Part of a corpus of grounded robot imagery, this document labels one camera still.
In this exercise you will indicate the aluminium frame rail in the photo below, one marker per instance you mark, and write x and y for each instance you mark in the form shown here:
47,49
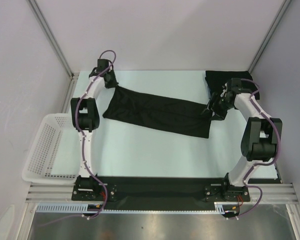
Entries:
266,193

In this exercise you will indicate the white plastic basket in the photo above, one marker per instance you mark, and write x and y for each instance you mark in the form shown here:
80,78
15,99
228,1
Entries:
54,157

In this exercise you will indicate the left vertical aluminium post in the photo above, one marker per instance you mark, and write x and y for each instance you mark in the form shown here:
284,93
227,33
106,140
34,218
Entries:
43,23

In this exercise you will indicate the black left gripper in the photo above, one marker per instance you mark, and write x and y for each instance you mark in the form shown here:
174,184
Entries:
114,83

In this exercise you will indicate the vertical aluminium post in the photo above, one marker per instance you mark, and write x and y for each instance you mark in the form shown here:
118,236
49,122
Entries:
43,23
269,34

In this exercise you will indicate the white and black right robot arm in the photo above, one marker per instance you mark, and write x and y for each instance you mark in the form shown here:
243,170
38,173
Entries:
261,141

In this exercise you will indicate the white slotted cable duct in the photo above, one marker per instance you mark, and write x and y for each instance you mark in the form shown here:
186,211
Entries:
112,207

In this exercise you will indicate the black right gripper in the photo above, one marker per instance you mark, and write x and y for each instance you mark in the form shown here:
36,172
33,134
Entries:
215,106

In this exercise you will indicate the right vertical aluminium post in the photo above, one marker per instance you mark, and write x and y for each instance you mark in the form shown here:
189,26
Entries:
269,34

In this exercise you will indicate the folded black t shirt with logo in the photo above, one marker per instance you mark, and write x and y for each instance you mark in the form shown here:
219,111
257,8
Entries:
217,79

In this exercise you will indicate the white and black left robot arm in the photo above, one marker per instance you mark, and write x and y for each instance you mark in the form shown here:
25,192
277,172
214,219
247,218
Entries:
86,119

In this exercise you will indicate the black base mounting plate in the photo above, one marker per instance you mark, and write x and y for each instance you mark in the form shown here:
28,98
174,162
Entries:
157,183

